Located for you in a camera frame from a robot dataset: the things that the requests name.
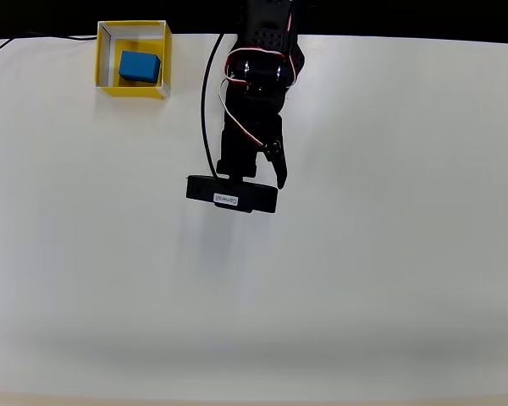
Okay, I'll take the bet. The black webcam with white label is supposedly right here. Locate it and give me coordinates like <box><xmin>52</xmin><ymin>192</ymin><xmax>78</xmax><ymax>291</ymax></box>
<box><xmin>185</xmin><ymin>174</ymin><xmax>279</xmax><ymax>215</ymax></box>

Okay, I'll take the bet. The blue block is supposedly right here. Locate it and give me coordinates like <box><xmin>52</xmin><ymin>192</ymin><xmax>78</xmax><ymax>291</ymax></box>
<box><xmin>118</xmin><ymin>50</ymin><xmax>162</xmax><ymax>85</ymax></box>

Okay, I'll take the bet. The yellow cardboard box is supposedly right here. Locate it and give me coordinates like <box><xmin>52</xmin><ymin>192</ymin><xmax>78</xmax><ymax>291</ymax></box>
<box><xmin>94</xmin><ymin>19</ymin><xmax>173</xmax><ymax>102</ymax></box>

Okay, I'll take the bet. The thin black cable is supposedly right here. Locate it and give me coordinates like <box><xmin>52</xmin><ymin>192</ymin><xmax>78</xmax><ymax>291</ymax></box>
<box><xmin>0</xmin><ymin>32</ymin><xmax>98</xmax><ymax>60</ymax></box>

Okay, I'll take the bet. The black webcam cable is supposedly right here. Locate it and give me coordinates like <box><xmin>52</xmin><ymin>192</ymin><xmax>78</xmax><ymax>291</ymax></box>
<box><xmin>200</xmin><ymin>32</ymin><xmax>229</xmax><ymax>181</ymax></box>

